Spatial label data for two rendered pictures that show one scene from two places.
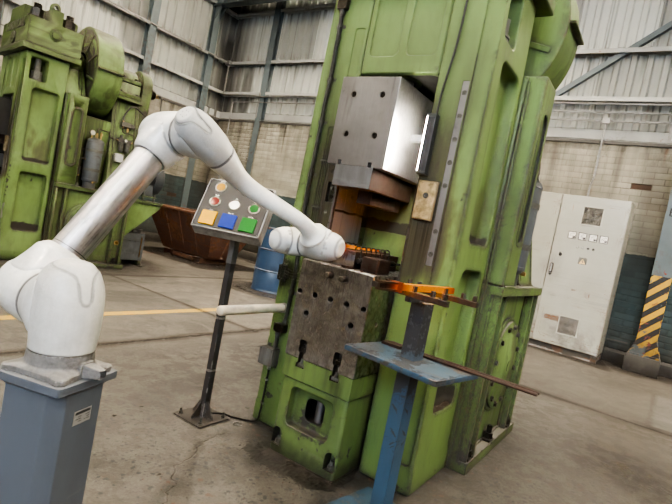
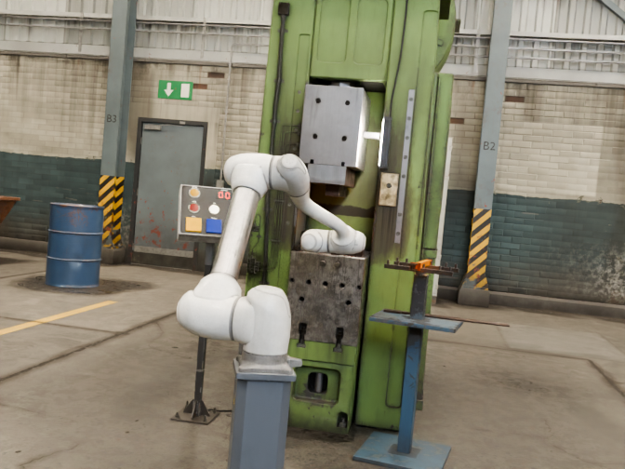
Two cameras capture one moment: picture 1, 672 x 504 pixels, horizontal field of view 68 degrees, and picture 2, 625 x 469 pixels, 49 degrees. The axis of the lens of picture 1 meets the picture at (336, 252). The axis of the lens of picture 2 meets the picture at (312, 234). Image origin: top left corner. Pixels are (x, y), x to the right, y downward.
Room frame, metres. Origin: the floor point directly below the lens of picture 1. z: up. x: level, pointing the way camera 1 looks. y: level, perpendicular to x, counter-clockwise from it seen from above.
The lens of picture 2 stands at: (-0.95, 1.44, 1.19)
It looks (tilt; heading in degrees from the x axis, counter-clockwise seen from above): 3 degrees down; 336
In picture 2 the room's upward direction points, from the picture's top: 5 degrees clockwise
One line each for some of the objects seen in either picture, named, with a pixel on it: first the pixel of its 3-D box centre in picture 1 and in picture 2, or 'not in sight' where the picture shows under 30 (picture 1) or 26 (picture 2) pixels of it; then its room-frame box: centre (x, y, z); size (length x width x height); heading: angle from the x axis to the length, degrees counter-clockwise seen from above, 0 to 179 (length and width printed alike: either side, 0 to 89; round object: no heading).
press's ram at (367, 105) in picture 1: (392, 134); (343, 130); (2.39, -0.15, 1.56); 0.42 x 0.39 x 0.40; 147
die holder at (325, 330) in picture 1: (359, 313); (331, 291); (2.39, -0.17, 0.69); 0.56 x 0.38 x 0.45; 147
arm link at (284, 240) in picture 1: (289, 240); (314, 241); (1.89, 0.18, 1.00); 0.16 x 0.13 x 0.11; 147
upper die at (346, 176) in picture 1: (374, 184); (332, 176); (2.42, -0.12, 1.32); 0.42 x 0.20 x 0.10; 147
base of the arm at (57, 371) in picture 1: (66, 360); (270, 358); (1.22, 0.61, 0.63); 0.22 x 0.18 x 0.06; 76
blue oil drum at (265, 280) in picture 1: (276, 260); (74, 244); (7.01, 0.80, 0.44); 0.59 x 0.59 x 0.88
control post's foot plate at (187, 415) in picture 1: (202, 408); (195, 408); (2.48, 0.51, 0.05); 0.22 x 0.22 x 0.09; 57
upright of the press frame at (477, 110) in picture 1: (452, 234); (400, 213); (2.33, -0.52, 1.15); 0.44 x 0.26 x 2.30; 147
